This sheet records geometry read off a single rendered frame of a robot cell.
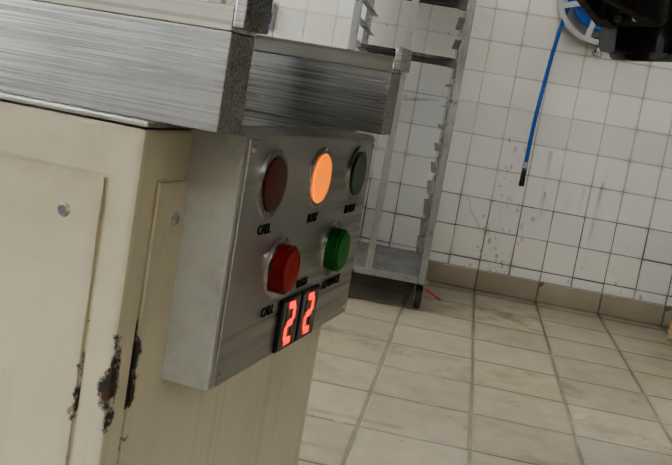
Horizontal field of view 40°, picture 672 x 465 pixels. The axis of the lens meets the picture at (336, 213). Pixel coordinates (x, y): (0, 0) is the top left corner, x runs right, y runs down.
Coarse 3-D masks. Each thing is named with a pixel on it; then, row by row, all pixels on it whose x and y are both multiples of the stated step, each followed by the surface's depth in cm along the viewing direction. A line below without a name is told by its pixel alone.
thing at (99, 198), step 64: (0, 128) 47; (64, 128) 46; (128, 128) 45; (320, 128) 67; (0, 192) 47; (64, 192) 46; (128, 192) 45; (0, 256) 47; (64, 256) 46; (128, 256) 45; (0, 320) 47; (64, 320) 46; (128, 320) 46; (0, 384) 48; (64, 384) 46; (128, 384) 48; (256, 384) 65; (0, 448) 48; (64, 448) 47; (128, 448) 49; (192, 448) 57; (256, 448) 68
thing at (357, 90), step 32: (256, 64) 74; (288, 64) 73; (320, 64) 73; (352, 64) 72; (384, 64) 71; (256, 96) 74; (288, 96) 74; (320, 96) 73; (352, 96) 72; (384, 96) 71; (352, 128) 72; (384, 128) 72
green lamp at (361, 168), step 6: (360, 156) 66; (360, 162) 67; (366, 162) 68; (354, 168) 65; (360, 168) 67; (354, 174) 66; (360, 174) 67; (354, 180) 66; (360, 180) 67; (354, 186) 66; (360, 186) 68; (354, 192) 67
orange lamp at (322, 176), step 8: (320, 160) 58; (328, 160) 60; (320, 168) 58; (328, 168) 60; (320, 176) 59; (328, 176) 60; (320, 184) 59; (328, 184) 61; (320, 192) 59; (320, 200) 60
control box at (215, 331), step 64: (256, 128) 55; (192, 192) 49; (256, 192) 50; (192, 256) 49; (256, 256) 52; (320, 256) 63; (192, 320) 50; (256, 320) 54; (320, 320) 66; (192, 384) 50
